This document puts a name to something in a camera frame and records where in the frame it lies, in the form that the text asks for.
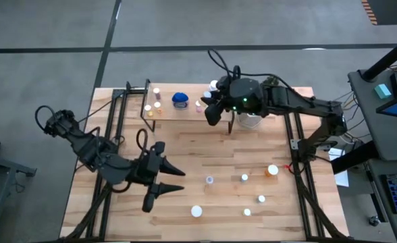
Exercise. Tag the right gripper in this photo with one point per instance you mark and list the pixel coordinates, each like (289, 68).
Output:
(244, 96)

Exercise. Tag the large orange pill bottle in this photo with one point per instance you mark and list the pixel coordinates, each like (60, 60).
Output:
(196, 211)

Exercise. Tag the white planter pot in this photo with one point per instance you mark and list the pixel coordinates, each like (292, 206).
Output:
(249, 121)

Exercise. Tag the black caster wheel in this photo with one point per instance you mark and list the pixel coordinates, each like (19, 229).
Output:
(374, 221)

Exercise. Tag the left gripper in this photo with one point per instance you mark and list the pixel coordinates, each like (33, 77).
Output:
(142, 172)

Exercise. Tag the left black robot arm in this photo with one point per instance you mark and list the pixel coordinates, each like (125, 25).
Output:
(90, 148)

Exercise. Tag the clear bottle white screw cap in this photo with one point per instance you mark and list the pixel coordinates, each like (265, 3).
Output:
(209, 179)

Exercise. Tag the small red clip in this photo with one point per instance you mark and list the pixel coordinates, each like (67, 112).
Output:
(288, 167)

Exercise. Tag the thick black pole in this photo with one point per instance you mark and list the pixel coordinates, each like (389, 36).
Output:
(387, 55)

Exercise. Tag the small pink vial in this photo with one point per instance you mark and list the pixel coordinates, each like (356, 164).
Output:
(198, 106)

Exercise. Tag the grey side desk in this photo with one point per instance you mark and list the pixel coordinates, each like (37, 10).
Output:
(380, 229)
(364, 111)

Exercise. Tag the hazard striped floor mat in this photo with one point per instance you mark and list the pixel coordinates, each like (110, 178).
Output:
(387, 10)

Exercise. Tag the teal pill vial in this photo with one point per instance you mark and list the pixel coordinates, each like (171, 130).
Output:
(244, 177)

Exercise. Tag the white labelled pill bottle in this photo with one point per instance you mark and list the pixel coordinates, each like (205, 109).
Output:
(213, 84)

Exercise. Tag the grey metal table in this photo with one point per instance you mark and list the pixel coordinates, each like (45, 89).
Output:
(2, 168)

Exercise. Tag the white paper sheet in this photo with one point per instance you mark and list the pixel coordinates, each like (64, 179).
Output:
(342, 177)
(336, 154)

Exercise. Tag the teal box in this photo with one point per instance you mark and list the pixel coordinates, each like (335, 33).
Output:
(382, 91)

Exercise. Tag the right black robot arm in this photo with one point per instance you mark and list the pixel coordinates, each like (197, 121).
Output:
(303, 104)

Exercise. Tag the black aluminium rig frame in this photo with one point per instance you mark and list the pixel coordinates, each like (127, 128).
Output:
(119, 92)

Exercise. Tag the small orange pill bottle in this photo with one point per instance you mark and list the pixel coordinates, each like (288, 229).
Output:
(271, 170)

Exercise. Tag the wooden shelf black legs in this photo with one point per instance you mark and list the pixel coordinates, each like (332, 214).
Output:
(171, 114)

